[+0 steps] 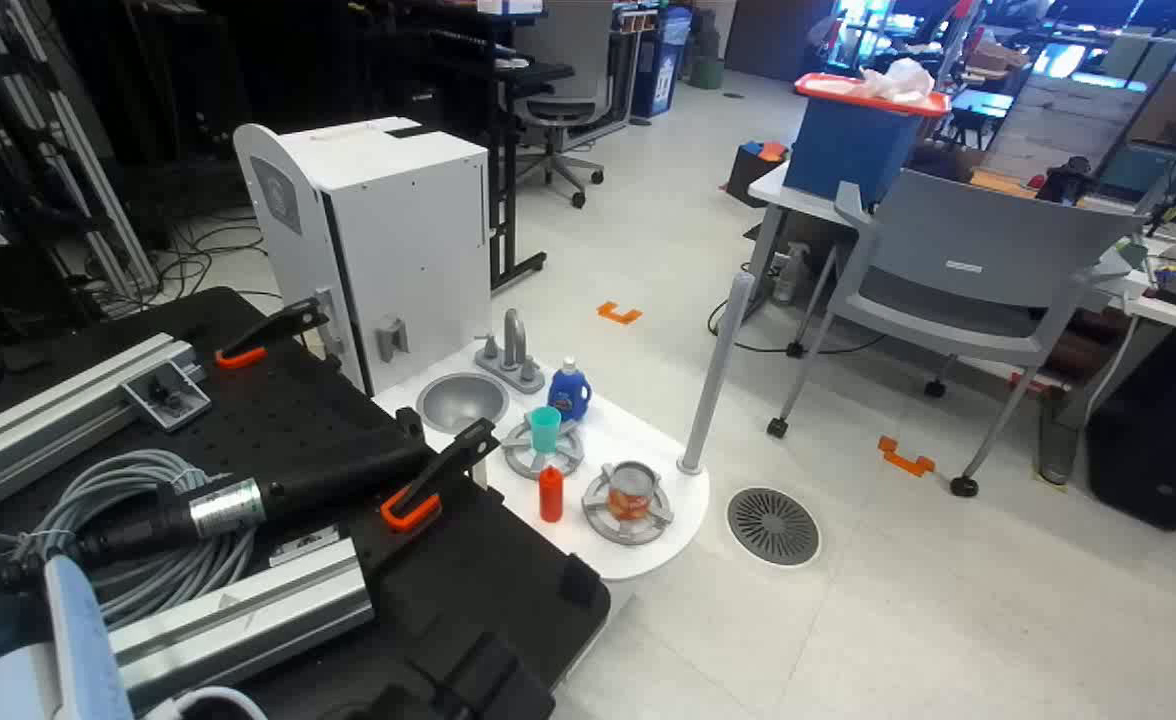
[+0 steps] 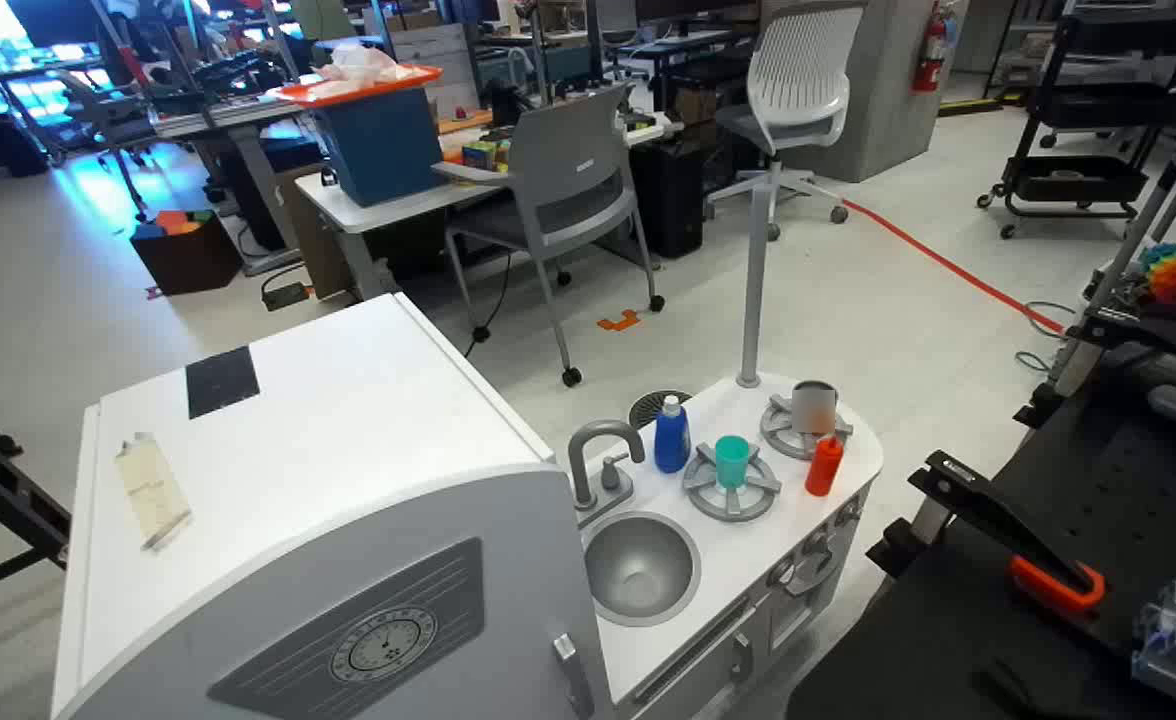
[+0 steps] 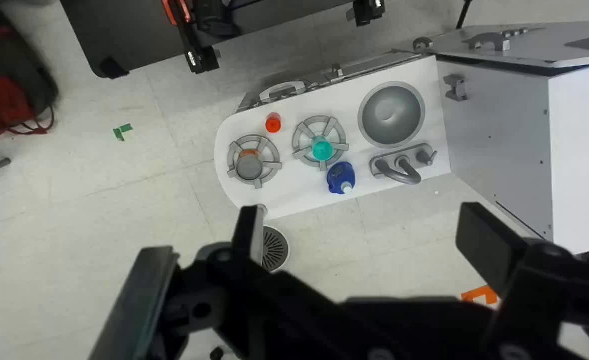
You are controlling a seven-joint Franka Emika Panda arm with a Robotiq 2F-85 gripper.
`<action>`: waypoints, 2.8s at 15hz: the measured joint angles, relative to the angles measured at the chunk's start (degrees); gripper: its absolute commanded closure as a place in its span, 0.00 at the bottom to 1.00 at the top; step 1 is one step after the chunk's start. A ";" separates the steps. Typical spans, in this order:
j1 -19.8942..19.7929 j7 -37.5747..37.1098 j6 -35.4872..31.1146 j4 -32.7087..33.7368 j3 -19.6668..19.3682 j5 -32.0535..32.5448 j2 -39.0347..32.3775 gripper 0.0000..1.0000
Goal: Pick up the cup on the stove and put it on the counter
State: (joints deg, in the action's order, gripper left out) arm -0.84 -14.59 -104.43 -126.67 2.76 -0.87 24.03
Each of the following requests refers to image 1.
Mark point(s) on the black perforated workbench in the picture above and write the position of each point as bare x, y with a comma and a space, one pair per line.
480, 587

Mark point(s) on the teal toy cup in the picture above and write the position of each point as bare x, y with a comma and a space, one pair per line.
546, 429

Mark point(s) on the white toy kitchen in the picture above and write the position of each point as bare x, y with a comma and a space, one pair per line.
403, 240

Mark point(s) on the blue trash bin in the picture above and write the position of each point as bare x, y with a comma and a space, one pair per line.
663, 60

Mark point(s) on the white pole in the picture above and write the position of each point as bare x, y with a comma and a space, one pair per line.
716, 374

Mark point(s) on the grey toy stove burner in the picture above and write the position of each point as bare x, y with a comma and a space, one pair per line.
598, 507
523, 462

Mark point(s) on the grey chair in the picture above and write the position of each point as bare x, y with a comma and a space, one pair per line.
973, 261

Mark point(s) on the blue bin orange lid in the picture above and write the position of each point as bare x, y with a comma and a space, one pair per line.
853, 146

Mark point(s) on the orange toy bottle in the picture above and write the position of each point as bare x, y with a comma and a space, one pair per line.
554, 496

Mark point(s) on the black box orange contents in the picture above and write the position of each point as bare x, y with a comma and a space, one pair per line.
752, 166

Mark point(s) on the orange floor tape mark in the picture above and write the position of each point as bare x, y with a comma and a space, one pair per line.
619, 312
904, 462

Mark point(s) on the grey toy faucet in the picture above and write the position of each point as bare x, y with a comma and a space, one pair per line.
512, 358

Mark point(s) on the black bag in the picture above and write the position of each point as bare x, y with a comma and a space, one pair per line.
1163, 433

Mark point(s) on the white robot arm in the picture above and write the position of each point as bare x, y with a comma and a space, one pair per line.
83, 640

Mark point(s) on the black office chair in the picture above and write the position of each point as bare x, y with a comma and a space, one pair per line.
558, 105

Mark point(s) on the silver orange toy pot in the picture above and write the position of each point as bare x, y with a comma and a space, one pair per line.
632, 492

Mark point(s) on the blue toy bottle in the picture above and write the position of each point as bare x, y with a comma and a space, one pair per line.
569, 392

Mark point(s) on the round floor drain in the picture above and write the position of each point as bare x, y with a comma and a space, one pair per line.
773, 526

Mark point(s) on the aluminium extrusion rail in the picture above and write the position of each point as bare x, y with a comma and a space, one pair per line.
243, 613
52, 415

